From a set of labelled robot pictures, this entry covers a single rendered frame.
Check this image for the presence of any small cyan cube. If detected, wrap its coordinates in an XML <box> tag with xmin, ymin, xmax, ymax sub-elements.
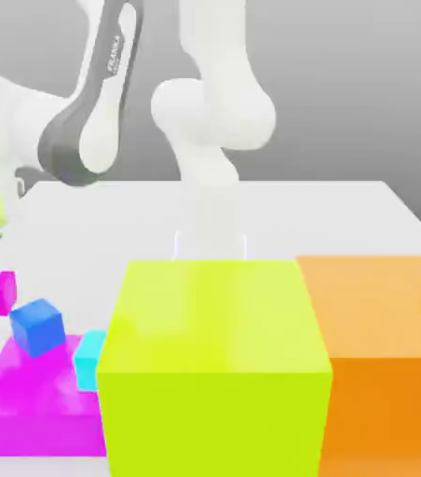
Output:
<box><xmin>74</xmin><ymin>329</ymin><xmax>108</xmax><ymax>393</ymax></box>

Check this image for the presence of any small blue cube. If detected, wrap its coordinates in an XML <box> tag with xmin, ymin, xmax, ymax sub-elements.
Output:
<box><xmin>8</xmin><ymin>297</ymin><xmax>67</xmax><ymax>360</ymax></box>

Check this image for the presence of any large orange box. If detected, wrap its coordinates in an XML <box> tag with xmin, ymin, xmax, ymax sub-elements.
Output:
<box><xmin>294</xmin><ymin>254</ymin><xmax>421</xmax><ymax>477</ymax></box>

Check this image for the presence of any large yellow-green box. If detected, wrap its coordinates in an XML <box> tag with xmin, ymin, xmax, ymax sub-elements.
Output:
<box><xmin>95</xmin><ymin>258</ymin><xmax>333</xmax><ymax>477</ymax></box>

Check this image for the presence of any large magenta box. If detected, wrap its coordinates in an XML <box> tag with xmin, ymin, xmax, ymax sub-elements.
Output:
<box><xmin>0</xmin><ymin>333</ymin><xmax>108</xmax><ymax>458</ymax></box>

